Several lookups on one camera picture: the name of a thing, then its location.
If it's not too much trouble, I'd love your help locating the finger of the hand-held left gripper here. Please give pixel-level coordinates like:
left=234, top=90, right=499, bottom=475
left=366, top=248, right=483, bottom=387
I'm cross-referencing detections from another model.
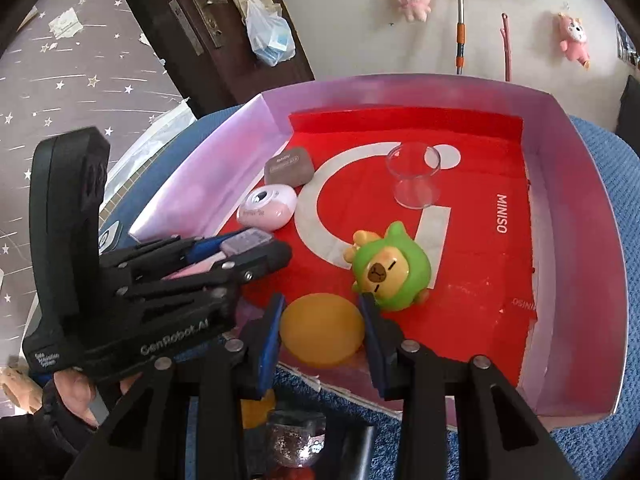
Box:
left=100, top=234, right=236, bottom=273
left=112, top=241, right=293, bottom=306

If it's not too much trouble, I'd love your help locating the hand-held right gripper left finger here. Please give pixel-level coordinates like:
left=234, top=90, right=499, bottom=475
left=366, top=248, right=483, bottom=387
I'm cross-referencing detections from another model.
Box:
left=65, top=294, right=286, bottom=480

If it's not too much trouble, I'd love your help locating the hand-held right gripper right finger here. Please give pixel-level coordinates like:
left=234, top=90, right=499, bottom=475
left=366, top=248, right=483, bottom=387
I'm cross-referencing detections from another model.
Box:
left=357, top=292, right=576, bottom=480

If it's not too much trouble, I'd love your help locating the orange round soap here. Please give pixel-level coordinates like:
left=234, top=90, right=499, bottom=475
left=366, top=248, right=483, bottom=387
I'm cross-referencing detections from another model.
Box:
left=241, top=387, right=277, bottom=430
left=279, top=294, right=366, bottom=368

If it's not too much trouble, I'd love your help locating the green capybara toy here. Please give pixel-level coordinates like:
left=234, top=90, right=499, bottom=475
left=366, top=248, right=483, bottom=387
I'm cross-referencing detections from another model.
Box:
left=344, top=221, right=432, bottom=313

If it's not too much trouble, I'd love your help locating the brown eyeshadow case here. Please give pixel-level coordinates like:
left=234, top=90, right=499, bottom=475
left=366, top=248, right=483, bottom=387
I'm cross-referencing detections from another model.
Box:
left=263, top=146, right=315, bottom=187

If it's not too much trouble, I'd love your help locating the glitter bottle with red cap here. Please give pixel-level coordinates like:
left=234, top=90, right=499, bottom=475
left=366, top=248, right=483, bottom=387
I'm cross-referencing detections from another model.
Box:
left=265, top=409, right=328, bottom=480

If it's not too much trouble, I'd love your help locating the clear plastic cup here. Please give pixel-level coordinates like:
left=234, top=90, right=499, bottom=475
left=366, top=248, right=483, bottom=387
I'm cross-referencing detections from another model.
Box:
left=386, top=142, right=443, bottom=209

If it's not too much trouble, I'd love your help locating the pink cardboard tray red base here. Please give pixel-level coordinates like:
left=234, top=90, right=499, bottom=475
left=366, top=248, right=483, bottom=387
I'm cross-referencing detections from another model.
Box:
left=127, top=74, right=630, bottom=433

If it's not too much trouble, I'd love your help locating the person's left forearm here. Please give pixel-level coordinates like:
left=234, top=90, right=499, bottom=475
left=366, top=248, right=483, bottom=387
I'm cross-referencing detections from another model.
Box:
left=0, top=382, right=108, bottom=480

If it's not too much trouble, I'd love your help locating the person's left hand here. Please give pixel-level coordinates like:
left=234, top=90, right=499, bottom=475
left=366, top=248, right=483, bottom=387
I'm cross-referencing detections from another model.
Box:
left=42, top=366, right=143, bottom=428

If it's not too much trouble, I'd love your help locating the red paper bag liner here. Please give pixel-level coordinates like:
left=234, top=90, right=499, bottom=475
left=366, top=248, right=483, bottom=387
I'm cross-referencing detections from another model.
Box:
left=220, top=107, right=538, bottom=413

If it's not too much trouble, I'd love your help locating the clear plastic sheet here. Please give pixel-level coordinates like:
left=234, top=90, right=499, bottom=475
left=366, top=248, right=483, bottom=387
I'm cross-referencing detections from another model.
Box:
left=100, top=105, right=198, bottom=211

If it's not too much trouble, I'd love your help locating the tan plush toy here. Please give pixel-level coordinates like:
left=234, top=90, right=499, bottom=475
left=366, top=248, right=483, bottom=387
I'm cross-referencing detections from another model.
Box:
left=0, top=366, right=36, bottom=413

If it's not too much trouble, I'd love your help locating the brown wooden door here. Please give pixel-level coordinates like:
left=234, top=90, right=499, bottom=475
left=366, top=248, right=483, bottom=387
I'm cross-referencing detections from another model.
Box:
left=107, top=0, right=316, bottom=117

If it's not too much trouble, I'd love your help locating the metal door lock plate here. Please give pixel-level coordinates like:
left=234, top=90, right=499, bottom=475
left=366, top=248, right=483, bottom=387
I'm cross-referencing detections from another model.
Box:
left=168, top=0, right=205, bottom=57

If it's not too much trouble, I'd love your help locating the white plastic bag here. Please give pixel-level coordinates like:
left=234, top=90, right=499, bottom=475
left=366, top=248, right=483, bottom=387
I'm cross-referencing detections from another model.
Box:
left=245, top=0, right=297, bottom=67

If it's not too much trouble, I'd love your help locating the metal mop pole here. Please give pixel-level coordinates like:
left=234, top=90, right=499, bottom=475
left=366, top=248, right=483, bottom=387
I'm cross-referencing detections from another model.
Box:
left=450, top=0, right=468, bottom=75

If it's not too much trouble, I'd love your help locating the pink stick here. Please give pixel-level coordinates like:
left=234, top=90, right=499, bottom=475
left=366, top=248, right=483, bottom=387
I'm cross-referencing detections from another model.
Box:
left=501, top=12, right=514, bottom=82

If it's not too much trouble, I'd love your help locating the pink bear plush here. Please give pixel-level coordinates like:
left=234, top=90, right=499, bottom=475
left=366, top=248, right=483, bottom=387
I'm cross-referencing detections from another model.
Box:
left=556, top=11, right=592, bottom=70

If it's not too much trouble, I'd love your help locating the white card with blue ring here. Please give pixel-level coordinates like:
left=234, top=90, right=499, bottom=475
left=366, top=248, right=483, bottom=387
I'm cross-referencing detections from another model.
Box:
left=98, top=220, right=122, bottom=256

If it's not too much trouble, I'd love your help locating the metal door handle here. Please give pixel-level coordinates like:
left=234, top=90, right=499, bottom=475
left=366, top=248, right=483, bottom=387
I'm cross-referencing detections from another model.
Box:
left=187, top=0, right=231, bottom=50

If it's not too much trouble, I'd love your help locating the white paper wall patch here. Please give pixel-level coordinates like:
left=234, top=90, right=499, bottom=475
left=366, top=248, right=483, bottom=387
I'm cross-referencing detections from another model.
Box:
left=50, top=7, right=83, bottom=40

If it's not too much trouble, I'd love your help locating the wall mirror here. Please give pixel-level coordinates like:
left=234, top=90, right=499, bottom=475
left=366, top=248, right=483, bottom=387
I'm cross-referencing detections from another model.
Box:
left=616, top=20, right=640, bottom=68

